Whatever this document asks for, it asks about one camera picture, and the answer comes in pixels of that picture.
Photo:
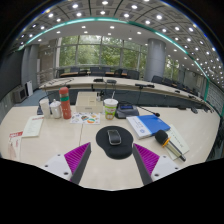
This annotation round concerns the colourful sticker sheet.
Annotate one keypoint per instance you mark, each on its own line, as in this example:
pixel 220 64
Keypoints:
pixel 85 118

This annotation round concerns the long curved conference desk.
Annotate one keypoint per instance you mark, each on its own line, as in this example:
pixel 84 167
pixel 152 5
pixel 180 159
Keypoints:
pixel 83 82

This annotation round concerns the white lidded mug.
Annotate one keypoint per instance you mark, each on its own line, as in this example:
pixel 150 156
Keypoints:
pixel 55 110

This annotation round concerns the white paper sheet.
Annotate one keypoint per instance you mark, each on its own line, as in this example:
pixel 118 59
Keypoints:
pixel 180 140

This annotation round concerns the green paper cup with straw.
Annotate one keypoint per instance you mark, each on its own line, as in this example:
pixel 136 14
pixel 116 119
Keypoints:
pixel 110 110

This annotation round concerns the group of dark chairs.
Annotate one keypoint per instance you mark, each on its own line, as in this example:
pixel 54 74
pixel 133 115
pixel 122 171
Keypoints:
pixel 132 74

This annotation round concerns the red drink bottle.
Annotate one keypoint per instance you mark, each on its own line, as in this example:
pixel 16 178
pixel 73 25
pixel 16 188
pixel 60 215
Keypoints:
pixel 65 105

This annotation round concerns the white document with red heading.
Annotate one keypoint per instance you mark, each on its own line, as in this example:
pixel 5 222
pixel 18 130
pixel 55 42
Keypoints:
pixel 32 126

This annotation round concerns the group of ceiling lights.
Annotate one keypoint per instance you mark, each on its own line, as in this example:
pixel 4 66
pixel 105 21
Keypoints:
pixel 105 2

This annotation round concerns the red and white leaflet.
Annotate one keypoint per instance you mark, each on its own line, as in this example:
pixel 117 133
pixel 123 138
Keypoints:
pixel 15 145

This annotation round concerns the black computer mouse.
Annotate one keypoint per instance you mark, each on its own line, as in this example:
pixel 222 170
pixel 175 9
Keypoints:
pixel 114 137

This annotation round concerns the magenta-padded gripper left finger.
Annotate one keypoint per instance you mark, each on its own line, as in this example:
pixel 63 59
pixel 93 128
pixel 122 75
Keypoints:
pixel 77 156

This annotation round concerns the black mouse pad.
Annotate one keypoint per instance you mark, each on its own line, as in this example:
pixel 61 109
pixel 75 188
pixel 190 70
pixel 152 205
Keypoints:
pixel 113 151

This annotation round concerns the white cardboard box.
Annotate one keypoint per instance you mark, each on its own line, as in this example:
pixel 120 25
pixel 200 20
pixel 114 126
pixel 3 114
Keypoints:
pixel 88 105

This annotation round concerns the blue and white book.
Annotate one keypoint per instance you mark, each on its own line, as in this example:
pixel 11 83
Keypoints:
pixel 150 124

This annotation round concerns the black gooseneck desk microphone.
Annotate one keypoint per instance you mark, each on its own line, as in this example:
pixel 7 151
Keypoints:
pixel 38 111

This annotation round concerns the black conference microphone unit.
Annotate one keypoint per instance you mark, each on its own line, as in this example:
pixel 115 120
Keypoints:
pixel 126 110

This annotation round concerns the grey monitor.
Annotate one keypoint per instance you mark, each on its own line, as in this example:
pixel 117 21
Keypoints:
pixel 19 94

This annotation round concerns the stack of white paper cups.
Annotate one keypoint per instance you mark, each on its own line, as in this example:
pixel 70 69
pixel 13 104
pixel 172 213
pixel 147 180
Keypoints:
pixel 45 108

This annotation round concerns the black handheld microphone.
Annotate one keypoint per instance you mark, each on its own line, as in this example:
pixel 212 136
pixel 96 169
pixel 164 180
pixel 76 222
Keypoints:
pixel 161 137

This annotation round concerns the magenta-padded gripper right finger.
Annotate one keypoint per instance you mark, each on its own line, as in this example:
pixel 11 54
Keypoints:
pixel 146 158

